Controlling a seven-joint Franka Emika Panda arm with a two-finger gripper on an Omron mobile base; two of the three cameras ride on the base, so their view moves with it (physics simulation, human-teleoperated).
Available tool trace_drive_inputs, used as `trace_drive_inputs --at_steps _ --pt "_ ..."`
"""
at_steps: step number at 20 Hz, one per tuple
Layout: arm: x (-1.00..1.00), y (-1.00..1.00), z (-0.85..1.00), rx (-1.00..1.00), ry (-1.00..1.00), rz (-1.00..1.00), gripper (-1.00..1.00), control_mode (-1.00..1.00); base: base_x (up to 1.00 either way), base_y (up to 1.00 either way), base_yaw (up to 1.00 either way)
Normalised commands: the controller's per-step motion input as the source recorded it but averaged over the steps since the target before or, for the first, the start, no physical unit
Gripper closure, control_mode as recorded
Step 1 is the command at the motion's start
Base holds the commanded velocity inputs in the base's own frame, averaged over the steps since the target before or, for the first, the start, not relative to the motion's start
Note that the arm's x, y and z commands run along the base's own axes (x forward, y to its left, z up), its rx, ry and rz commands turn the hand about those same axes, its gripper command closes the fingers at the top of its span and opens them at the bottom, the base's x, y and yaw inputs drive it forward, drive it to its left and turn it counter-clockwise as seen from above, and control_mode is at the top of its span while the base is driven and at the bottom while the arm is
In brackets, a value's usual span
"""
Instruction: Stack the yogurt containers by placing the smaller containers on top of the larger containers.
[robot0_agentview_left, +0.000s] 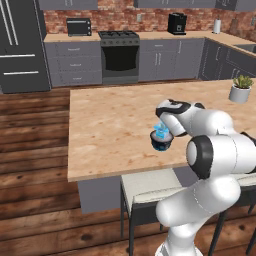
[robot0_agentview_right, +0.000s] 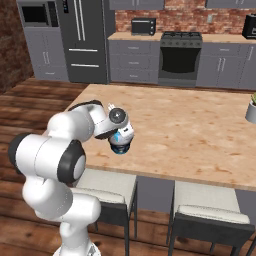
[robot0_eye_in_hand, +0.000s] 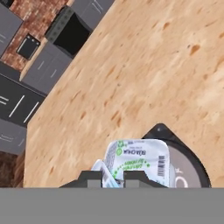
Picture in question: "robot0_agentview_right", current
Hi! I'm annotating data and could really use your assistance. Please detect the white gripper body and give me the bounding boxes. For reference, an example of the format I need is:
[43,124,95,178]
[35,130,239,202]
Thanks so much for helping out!
[113,133,134,150]

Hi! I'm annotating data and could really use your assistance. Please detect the white blue yogurt container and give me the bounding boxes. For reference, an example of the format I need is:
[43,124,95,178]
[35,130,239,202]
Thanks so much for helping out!
[109,131,130,155]

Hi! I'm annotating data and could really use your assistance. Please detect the grey stool with pale cushion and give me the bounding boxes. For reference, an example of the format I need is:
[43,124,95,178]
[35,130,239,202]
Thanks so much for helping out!
[73,167,139,256]
[166,179,256,256]

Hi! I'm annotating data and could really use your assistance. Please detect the grey cupboard run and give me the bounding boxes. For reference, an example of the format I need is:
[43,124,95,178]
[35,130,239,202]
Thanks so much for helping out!
[195,42,256,91]
[107,39,160,85]
[23,27,70,82]

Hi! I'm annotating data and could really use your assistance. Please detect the dark grey oven with hob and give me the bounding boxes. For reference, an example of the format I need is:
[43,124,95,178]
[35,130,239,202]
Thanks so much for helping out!
[157,31,204,88]

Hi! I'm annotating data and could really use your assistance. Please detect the dark grey fridge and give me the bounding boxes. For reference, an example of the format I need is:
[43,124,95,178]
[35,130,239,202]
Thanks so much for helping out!
[55,0,116,85]

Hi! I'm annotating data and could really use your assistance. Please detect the black toaster oven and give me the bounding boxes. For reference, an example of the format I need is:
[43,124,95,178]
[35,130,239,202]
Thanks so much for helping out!
[130,17,157,37]

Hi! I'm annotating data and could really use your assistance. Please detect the green plant in grey pot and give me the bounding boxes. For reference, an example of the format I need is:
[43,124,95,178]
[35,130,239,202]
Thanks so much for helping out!
[245,92,256,125]

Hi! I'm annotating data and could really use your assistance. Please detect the grey built-in microwave oven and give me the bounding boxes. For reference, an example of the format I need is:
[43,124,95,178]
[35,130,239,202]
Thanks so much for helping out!
[16,0,61,29]

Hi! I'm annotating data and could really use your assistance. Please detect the black coffee machine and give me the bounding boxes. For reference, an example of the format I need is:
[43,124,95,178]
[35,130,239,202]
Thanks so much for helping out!
[241,13,256,41]

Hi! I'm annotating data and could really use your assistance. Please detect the grey wall cupboards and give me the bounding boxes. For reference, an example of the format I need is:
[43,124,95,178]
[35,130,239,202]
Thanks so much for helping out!
[204,0,256,10]
[109,0,166,11]

